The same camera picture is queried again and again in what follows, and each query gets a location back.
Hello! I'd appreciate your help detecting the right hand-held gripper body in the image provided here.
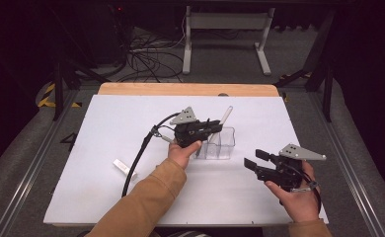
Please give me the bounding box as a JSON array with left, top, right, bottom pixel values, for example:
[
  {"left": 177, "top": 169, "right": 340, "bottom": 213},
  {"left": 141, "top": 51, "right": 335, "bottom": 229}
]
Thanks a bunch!
[{"left": 255, "top": 142, "right": 328, "bottom": 193}]

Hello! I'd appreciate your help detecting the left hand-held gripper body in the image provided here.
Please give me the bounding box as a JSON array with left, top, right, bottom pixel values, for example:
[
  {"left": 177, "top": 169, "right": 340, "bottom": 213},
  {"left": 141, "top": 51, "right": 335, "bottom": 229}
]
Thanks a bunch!
[{"left": 169, "top": 106, "right": 215, "bottom": 149}]

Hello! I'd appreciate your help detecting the white pen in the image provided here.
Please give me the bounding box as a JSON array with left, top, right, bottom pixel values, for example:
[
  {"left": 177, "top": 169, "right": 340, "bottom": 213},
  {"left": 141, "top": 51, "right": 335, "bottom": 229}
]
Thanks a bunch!
[{"left": 209, "top": 105, "right": 234, "bottom": 144}]

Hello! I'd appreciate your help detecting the clear plastic pen organizer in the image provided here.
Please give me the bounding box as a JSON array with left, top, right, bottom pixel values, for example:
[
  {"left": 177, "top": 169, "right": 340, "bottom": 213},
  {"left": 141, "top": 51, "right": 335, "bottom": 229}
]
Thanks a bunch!
[{"left": 192, "top": 125, "right": 237, "bottom": 161}]

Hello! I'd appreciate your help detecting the person's left hand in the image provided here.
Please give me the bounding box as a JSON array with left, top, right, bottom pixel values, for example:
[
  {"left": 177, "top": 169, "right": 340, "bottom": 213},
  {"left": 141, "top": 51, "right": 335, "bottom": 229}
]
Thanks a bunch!
[{"left": 167, "top": 139, "right": 203, "bottom": 171}]

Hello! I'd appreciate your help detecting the person's right hand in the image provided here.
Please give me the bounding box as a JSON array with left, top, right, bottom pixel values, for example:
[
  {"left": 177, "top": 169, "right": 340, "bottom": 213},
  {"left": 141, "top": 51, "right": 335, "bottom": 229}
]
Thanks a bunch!
[{"left": 264, "top": 160, "right": 322, "bottom": 224}]

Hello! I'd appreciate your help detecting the wooden table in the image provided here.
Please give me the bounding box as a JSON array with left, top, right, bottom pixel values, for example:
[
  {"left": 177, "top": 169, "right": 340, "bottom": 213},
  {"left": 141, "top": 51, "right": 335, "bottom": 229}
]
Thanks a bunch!
[{"left": 97, "top": 82, "right": 280, "bottom": 98}]

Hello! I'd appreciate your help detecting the white board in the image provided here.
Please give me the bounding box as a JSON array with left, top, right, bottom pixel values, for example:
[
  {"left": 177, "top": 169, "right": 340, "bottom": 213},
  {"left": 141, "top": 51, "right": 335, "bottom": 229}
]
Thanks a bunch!
[{"left": 42, "top": 94, "right": 330, "bottom": 227}]

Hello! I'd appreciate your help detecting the white eraser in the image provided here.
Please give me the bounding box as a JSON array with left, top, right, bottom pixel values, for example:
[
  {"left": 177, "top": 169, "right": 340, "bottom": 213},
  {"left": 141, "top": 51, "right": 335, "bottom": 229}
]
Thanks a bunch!
[{"left": 112, "top": 158, "right": 138, "bottom": 183}]

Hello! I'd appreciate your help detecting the person's dark clothing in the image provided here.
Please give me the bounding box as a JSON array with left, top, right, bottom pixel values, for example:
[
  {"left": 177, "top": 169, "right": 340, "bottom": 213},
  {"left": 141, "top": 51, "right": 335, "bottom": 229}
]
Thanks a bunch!
[{"left": 76, "top": 226, "right": 264, "bottom": 237}]

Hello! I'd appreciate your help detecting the black metal stand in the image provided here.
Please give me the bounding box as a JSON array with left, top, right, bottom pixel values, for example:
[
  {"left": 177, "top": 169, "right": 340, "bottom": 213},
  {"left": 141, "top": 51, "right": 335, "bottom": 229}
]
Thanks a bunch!
[
  {"left": 273, "top": 8, "right": 337, "bottom": 123},
  {"left": 51, "top": 58, "right": 111, "bottom": 121}
]

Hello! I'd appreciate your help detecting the dark equipment box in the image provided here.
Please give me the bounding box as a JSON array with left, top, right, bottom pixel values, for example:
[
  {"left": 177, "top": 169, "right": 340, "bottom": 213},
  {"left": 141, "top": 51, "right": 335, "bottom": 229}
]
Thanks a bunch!
[{"left": 90, "top": 2, "right": 134, "bottom": 66}]

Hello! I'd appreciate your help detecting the yellow black hazard tape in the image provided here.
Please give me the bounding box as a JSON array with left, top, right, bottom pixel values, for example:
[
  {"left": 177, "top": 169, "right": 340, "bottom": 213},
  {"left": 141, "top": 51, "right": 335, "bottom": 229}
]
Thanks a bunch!
[{"left": 37, "top": 82, "right": 83, "bottom": 109}]

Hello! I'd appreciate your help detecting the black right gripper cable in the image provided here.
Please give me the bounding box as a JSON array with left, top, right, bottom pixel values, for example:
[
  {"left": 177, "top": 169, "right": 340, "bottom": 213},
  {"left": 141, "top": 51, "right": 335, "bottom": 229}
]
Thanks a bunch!
[{"left": 290, "top": 162, "right": 324, "bottom": 215}]

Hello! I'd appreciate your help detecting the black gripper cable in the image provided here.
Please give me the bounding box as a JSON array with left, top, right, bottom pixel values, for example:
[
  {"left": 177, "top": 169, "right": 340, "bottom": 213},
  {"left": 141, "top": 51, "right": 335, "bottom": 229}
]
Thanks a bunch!
[
  {"left": 290, "top": 162, "right": 324, "bottom": 215},
  {"left": 121, "top": 112, "right": 182, "bottom": 198}
]

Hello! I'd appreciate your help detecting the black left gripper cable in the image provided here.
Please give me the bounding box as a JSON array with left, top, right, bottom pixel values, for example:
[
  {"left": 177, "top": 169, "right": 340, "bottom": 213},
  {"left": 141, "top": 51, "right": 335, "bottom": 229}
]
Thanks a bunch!
[{"left": 121, "top": 112, "right": 182, "bottom": 198}]

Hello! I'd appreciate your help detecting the aluminium rail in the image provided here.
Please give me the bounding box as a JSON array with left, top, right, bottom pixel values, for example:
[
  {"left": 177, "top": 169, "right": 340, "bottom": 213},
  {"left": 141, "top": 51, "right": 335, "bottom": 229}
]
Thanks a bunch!
[
  {"left": 0, "top": 89, "right": 80, "bottom": 237},
  {"left": 307, "top": 91, "right": 385, "bottom": 237}
]

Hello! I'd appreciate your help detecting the tangle of floor cables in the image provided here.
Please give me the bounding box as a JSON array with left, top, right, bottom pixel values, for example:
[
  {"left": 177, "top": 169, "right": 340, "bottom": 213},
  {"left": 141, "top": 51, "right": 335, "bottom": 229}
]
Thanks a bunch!
[{"left": 115, "top": 14, "right": 186, "bottom": 84}]

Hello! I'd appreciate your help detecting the white metal desk frame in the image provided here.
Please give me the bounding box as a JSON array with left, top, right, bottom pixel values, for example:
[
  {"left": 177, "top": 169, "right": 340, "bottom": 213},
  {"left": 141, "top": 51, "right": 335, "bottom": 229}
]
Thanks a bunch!
[{"left": 182, "top": 5, "right": 276, "bottom": 76}]

